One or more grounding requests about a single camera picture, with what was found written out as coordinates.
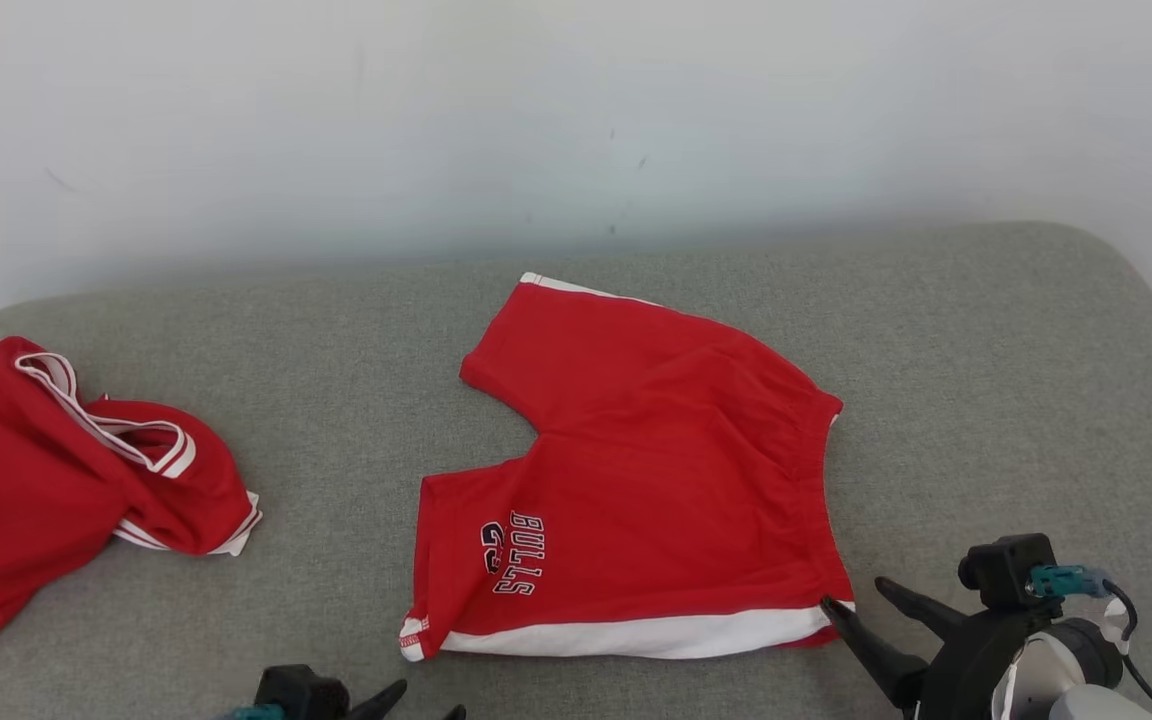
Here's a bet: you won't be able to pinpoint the grey fabric sofa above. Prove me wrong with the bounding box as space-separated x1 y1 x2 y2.
0 222 1152 720

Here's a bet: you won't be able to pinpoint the black cable with white tag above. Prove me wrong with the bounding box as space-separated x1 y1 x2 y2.
1099 578 1152 720

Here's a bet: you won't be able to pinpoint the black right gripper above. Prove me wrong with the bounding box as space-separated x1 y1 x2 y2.
821 577 1062 720

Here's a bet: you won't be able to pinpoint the red Bulls 23 jersey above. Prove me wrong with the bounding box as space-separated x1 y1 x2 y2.
0 336 263 686

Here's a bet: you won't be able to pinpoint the red shorts with white stripe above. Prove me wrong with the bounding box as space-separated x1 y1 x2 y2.
399 272 855 663

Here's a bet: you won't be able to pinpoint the teal right camera connector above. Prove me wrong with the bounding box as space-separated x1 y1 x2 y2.
1028 565 1109 600

